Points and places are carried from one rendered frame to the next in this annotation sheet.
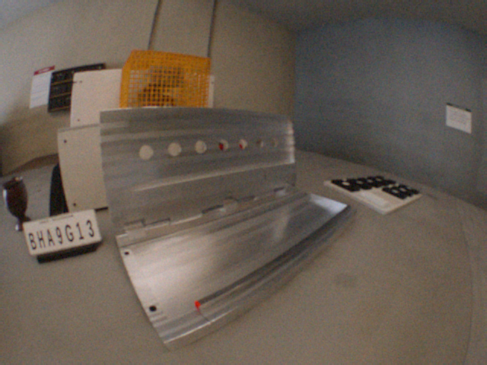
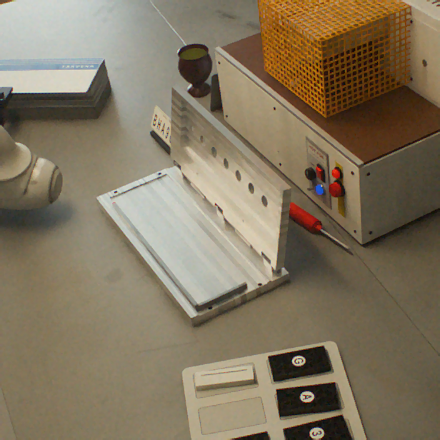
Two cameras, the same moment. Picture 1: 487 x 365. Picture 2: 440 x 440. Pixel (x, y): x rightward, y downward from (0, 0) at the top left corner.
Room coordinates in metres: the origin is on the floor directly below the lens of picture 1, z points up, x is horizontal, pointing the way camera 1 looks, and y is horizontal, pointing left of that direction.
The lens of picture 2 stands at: (0.87, -1.45, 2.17)
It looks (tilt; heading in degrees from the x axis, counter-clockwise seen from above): 39 degrees down; 109
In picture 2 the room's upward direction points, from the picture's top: 9 degrees counter-clockwise
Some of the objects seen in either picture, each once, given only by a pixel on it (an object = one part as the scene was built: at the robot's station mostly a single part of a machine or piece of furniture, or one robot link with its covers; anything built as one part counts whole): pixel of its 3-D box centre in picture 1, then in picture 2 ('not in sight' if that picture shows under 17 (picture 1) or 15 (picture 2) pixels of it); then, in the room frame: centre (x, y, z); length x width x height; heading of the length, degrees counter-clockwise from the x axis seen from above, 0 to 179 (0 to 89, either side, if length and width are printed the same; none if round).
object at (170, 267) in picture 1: (259, 228); (186, 233); (0.29, -0.03, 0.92); 0.44 x 0.21 x 0.04; 133
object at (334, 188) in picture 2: not in sight; (336, 189); (0.59, 0.02, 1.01); 0.03 x 0.02 x 0.03; 133
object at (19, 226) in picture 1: (17, 204); (196, 71); (0.17, 0.52, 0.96); 0.09 x 0.09 x 0.11
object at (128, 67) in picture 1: (159, 87); (334, 39); (0.56, 0.26, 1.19); 0.23 x 0.20 x 0.17; 133
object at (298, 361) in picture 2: (345, 185); (298, 363); (0.57, -0.34, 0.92); 0.10 x 0.05 x 0.01; 22
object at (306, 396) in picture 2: (358, 183); (307, 398); (0.60, -0.41, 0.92); 0.10 x 0.05 x 0.01; 17
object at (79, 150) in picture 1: (175, 120); (390, 90); (0.67, 0.25, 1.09); 0.75 x 0.40 x 0.38; 133
